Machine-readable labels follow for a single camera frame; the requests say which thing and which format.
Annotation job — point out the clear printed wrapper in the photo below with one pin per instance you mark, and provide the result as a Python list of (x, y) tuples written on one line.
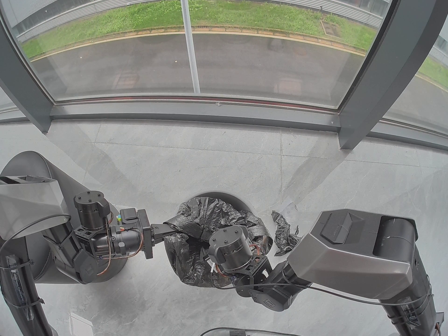
[(289, 207)]

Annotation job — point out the crumpled black plastic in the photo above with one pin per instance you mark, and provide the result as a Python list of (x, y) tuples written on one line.
[(283, 235)]

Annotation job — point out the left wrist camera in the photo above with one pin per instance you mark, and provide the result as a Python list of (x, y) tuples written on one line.
[(128, 215)]

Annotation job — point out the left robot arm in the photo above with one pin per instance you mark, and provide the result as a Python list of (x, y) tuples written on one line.
[(31, 198)]

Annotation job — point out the white trash bin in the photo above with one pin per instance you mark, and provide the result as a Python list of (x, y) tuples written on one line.
[(224, 195)]

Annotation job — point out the window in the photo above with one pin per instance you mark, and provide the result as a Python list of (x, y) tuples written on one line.
[(371, 93)]

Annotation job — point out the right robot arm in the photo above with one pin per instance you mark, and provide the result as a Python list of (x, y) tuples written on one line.
[(350, 254)]

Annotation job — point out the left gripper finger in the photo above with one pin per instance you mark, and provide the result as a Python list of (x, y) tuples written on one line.
[(162, 229), (161, 239)]

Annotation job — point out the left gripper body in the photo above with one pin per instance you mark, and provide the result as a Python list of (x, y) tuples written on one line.
[(131, 238)]

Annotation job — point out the black plastic bag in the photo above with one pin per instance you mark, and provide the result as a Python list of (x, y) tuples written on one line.
[(196, 219)]

